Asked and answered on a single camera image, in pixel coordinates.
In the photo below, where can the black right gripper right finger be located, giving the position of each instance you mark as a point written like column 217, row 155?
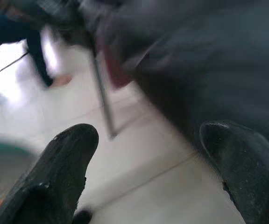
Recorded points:
column 249, row 168

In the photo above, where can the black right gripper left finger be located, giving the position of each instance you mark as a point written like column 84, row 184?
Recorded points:
column 55, row 175

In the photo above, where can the green round object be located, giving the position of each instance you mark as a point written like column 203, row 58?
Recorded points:
column 6, row 151

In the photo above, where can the black metal table leg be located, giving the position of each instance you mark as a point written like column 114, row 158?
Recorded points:
column 106, row 100

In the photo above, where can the person bare foot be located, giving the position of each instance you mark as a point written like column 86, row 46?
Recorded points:
column 63, row 79

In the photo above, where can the black cloth table cover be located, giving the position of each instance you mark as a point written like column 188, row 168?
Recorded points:
column 207, row 58

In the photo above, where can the person leg dark trousers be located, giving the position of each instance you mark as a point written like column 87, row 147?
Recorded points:
column 38, row 58

